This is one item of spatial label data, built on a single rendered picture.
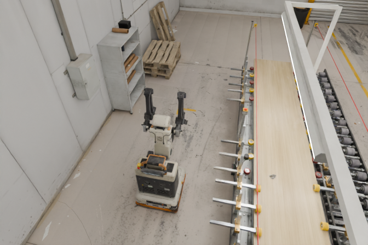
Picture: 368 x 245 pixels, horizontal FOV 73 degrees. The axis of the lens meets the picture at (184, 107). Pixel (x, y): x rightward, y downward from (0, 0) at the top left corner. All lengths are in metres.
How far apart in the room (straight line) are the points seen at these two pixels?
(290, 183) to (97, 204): 2.73
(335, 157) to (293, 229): 1.62
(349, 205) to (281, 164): 2.14
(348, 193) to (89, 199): 3.56
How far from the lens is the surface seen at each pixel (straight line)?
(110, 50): 4.61
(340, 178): 1.48
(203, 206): 3.98
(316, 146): 1.71
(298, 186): 3.36
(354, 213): 1.39
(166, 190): 3.55
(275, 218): 3.05
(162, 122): 3.15
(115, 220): 4.00
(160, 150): 3.51
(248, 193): 3.45
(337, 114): 4.71
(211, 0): 10.46
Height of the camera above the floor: 3.52
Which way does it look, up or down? 40 degrees down
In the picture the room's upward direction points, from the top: straight up
